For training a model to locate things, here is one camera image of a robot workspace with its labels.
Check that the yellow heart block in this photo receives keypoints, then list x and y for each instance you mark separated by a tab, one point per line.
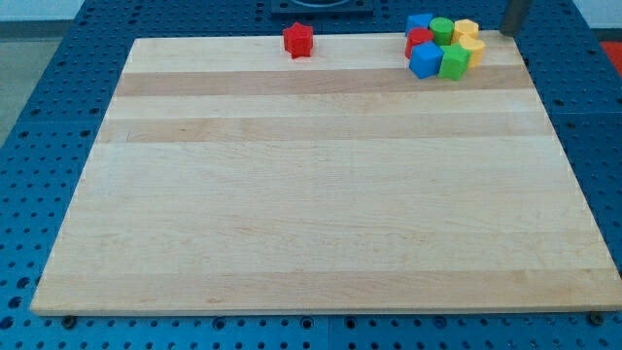
476	48

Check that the red star block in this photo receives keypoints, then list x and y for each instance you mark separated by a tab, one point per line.
298	40

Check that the green star block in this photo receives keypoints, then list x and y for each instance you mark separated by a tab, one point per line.
454	62

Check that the wooden board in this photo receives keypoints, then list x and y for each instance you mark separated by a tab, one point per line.
230	179

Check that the blue cube block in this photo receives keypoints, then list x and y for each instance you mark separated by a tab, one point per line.
425	60

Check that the red cylinder block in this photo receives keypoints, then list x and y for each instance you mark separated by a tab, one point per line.
416	36

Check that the blue block at back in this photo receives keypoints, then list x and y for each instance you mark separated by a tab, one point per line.
417	21

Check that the green cylinder block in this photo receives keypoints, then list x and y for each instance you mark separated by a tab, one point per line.
442	29

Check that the yellow hexagon block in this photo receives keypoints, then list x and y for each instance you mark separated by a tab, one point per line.
464	27

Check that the grey metal pusher rod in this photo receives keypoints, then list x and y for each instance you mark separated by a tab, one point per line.
514	16

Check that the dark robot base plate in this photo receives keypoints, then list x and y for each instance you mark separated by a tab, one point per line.
320	7

